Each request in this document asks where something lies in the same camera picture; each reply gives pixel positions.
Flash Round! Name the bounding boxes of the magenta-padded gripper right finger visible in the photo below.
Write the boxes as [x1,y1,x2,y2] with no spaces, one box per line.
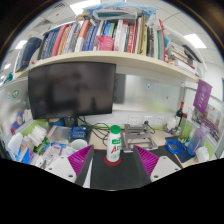
[133,144,183,186]

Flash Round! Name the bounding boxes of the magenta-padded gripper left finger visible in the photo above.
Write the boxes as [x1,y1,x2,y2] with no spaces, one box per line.
[44,143,95,187]

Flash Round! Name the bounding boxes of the white drink bottle green cap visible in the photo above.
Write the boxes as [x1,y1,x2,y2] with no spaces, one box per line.
[105,124,123,163]

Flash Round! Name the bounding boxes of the translucent purple water bottle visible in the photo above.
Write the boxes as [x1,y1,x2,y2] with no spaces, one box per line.
[186,123,209,157]

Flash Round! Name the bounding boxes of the black-white diamond pattern mug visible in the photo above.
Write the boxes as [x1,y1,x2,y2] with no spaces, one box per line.
[70,138,89,153]

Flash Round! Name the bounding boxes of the grey metal laptop stand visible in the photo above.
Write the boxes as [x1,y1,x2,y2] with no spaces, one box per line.
[120,123,159,153]

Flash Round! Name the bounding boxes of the blue circuit board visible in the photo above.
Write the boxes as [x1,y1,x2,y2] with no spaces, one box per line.
[69,125,88,140]

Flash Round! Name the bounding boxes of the clear plastic box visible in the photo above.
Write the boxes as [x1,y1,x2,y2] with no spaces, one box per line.
[46,125,73,144]

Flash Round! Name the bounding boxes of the flat round red coaster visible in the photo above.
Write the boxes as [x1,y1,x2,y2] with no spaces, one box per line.
[103,154,122,167]

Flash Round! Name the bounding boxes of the dark blue mouse pad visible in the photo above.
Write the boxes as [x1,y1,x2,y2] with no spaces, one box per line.
[164,135,198,164]

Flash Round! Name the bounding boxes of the black desk mat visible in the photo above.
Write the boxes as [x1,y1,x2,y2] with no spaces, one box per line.
[83,148,183,191]

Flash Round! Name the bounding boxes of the white tissue stack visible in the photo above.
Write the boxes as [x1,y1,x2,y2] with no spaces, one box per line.
[27,124,48,148]

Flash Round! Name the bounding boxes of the crumpled white tissue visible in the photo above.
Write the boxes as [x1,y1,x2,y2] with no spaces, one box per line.
[194,145,211,164]

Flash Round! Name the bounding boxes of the dark wine bottle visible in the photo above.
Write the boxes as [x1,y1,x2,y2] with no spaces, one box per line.
[175,100,185,127]

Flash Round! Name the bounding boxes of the black computer monitor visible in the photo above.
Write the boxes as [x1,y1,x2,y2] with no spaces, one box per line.
[27,61,117,128]

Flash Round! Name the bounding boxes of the group photo poster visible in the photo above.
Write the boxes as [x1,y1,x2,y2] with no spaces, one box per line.
[194,103,223,141]

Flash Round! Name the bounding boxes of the purple pennant flag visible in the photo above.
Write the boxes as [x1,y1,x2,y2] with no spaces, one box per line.
[192,79,213,116]

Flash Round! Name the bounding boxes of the cream shelf with books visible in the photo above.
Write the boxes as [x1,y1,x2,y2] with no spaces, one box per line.
[14,1,206,81]

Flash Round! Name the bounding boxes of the ceiling lights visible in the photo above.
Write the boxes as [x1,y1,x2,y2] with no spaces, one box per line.
[0,0,208,81]

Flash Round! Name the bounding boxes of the coiled blue cable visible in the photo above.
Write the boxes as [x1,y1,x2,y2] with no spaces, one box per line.
[165,139,184,155]

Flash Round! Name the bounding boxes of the black cable bundle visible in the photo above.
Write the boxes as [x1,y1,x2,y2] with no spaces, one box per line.
[78,116,113,148]

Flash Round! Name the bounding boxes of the white wall socket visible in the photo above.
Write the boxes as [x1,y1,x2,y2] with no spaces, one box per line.
[128,114,141,126]
[142,115,154,126]
[154,115,166,127]

